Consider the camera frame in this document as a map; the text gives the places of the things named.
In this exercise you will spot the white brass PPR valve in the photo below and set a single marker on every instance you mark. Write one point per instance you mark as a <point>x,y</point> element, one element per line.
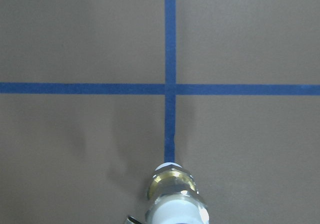
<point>173,197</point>

